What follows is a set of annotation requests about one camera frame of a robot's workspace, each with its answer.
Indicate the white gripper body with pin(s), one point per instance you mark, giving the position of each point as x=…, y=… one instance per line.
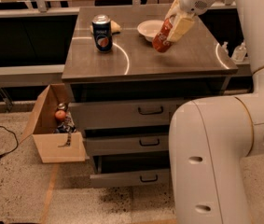
x=194, y=2

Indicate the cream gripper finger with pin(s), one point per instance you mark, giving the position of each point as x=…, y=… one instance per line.
x=181, y=26
x=174, y=11

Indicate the red coke can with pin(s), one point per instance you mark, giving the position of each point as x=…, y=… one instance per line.
x=160, y=42

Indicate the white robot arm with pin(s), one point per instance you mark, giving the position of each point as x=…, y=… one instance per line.
x=208, y=137

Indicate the white paper bowl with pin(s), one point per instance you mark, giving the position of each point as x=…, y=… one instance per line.
x=149, y=29

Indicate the blue pepsi can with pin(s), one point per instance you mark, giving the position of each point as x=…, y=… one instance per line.
x=103, y=42

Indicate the tan sponge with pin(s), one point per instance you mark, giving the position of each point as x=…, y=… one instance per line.
x=116, y=27

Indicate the clear sanitizer bottle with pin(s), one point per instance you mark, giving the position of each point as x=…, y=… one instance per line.
x=239, y=53

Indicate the grey drawer cabinet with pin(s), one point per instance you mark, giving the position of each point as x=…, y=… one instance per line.
x=194, y=67

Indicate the top grey drawer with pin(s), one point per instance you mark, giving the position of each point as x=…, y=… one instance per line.
x=123, y=114

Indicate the grey drawer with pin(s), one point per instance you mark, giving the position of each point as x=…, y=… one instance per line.
x=126, y=144
x=135, y=169
x=123, y=114

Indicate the middle grey drawer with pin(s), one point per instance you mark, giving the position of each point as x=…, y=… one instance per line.
x=126, y=144

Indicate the red apple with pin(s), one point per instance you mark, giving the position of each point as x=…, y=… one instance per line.
x=60, y=115

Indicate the snack bags in box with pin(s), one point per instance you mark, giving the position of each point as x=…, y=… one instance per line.
x=66, y=126

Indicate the bottom grey drawer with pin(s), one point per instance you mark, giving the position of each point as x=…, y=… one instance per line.
x=135, y=169

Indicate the cardboard box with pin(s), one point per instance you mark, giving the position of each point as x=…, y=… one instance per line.
x=41, y=126

